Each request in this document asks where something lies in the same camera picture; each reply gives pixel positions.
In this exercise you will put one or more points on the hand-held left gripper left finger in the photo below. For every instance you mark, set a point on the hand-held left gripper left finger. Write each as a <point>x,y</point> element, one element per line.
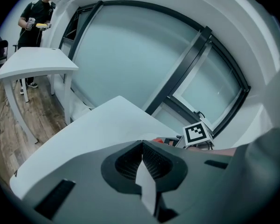
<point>84,190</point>

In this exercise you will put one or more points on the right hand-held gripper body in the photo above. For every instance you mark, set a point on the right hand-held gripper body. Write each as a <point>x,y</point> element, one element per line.
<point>197,134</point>

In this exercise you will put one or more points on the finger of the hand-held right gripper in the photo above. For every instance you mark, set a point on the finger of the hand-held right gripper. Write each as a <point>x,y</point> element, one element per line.
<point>170,141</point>

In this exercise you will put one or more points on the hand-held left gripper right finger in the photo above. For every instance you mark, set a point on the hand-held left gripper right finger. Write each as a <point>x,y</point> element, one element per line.
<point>196,185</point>

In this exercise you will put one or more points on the red watermelon slice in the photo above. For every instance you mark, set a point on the red watermelon slice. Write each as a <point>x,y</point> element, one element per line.
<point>158,140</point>

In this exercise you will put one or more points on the black framed window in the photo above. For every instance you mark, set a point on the black framed window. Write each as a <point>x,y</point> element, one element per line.
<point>189,62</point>

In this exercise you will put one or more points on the small white table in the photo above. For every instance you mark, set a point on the small white table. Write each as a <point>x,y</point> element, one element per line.
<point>35,59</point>

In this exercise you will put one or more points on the yellow object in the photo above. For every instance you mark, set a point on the yellow object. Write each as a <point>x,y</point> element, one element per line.
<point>41,25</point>

